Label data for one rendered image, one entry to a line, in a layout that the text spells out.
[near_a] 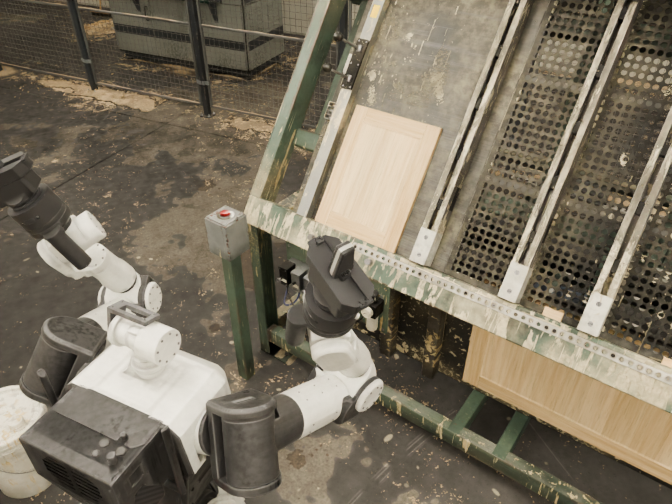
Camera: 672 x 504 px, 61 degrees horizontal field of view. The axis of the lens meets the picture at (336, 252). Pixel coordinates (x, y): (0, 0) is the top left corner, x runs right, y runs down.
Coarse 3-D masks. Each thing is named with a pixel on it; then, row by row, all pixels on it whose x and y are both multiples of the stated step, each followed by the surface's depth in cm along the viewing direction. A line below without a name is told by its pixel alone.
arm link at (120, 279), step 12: (120, 264) 129; (96, 276) 126; (108, 276) 127; (120, 276) 129; (132, 276) 133; (144, 276) 136; (108, 288) 132; (120, 288) 132; (132, 288) 135; (144, 288) 134; (108, 300) 135; (132, 300) 134
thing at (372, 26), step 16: (384, 0) 220; (368, 16) 223; (384, 16) 224; (368, 32) 223; (368, 48) 223; (352, 96) 226; (336, 112) 227; (336, 128) 226; (336, 144) 229; (320, 160) 228; (320, 176) 228; (304, 192) 231; (304, 208) 230
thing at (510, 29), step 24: (528, 0) 192; (504, 24) 194; (504, 48) 193; (504, 72) 198; (480, 96) 198; (480, 120) 195; (456, 144) 198; (456, 168) 198; (456, 192) 201; (432, 216) 201; (432, 240) 200
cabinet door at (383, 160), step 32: (352, 128) 225; (384, 128) 218; (416, 128) 212; (352, 160) 224; (384, 160) 217; (416, 160) 211; (352, 192) 223; (384, 192) 216; (416, 192) 210; (352, 224) 221; (384, 224) 215
